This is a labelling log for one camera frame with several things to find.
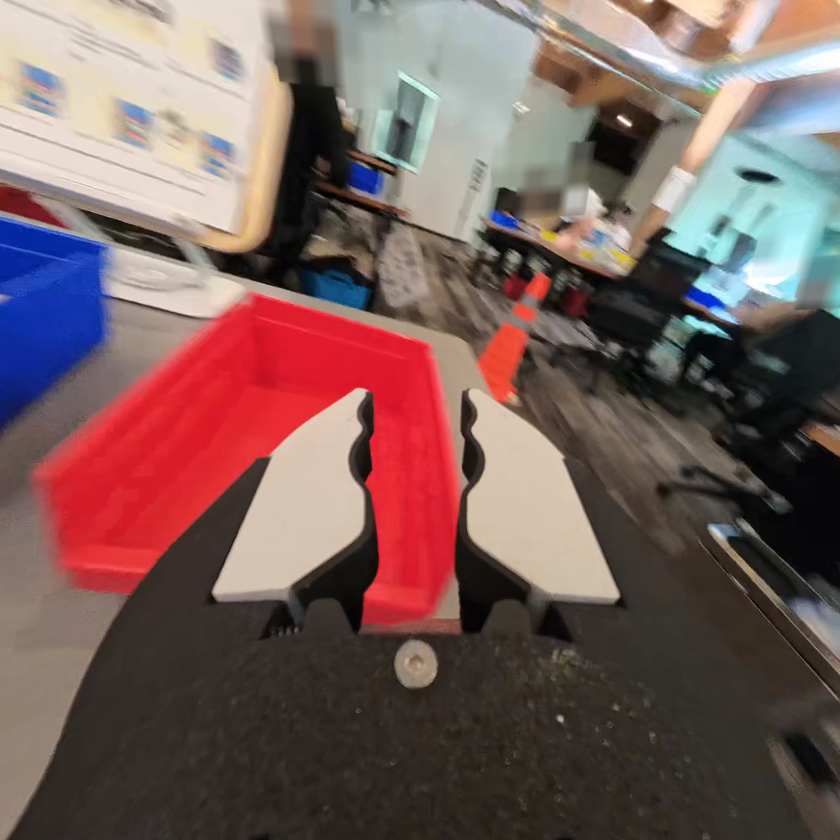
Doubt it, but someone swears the white board stand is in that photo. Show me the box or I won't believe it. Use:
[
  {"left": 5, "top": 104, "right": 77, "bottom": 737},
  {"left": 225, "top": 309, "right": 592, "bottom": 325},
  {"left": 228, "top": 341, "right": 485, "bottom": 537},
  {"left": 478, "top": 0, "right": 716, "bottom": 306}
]
[{"left": 103, "top": 243, "right": 250, "bottom": 320}]

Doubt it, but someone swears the wooden table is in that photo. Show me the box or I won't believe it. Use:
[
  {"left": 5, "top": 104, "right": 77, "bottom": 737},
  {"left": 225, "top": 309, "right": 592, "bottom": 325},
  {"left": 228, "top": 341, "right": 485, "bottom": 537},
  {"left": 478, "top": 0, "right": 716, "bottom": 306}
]
[{"left": 315, "top": 178, "right": 408, "bottom": 224}]

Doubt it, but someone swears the instruction sheet board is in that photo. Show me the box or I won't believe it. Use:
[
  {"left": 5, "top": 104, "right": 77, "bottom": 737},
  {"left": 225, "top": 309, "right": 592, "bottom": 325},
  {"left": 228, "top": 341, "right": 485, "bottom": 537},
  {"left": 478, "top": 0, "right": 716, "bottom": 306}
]
[{"left": 0, "top": 0, "right": 295, "bottom": 256}]

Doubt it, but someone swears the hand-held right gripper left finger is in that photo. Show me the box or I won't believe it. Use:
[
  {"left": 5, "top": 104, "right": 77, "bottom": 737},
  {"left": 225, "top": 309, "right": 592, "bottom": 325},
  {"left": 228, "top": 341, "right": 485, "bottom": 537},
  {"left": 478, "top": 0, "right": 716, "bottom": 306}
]
[{"left": 212, "top": 389, "right": 379, "bottom": 615}]

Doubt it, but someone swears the red plastic bin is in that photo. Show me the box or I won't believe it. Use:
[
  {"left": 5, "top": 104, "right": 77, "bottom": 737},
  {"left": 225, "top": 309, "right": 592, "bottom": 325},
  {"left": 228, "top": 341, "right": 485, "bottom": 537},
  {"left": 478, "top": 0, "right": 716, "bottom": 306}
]
[{"left": 35, "top": 292, "right": 463, "bottom": 628}]

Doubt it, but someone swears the red floor object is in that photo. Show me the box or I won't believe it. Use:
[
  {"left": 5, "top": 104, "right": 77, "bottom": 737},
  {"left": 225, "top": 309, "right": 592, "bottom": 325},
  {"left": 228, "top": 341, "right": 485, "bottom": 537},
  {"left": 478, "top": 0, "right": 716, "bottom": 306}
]
[{"left": 477, "top": 272, "right": 553, "bottom": 405}]

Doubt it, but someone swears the silver trash bin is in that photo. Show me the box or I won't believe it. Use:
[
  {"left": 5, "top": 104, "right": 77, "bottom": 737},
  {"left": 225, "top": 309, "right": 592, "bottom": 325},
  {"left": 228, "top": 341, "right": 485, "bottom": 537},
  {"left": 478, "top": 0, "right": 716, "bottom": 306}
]
[{"left": 703, "top": 519, "right": 840, "bottom": 703}]

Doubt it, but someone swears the grey desk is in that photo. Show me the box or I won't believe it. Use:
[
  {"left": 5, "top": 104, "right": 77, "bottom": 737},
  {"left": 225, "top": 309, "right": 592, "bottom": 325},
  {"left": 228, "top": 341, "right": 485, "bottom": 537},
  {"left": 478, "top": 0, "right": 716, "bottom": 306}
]
[{"left": 0, "top": 283, "right": 736, "bottom": 815}]

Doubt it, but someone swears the blue floor tub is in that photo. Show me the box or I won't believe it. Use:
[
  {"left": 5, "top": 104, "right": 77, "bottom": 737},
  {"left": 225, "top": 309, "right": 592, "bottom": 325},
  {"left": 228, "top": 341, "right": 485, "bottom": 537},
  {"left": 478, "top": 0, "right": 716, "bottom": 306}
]
[{"left": 300, "top": 267, "right": 375, "bottom": 312}]

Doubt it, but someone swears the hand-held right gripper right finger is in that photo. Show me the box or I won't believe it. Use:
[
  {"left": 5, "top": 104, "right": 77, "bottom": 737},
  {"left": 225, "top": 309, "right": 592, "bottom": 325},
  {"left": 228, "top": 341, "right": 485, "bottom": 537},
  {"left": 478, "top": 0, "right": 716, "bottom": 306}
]
[{"left": 456, "top": 388, "right": 622, "bottom": 615}]

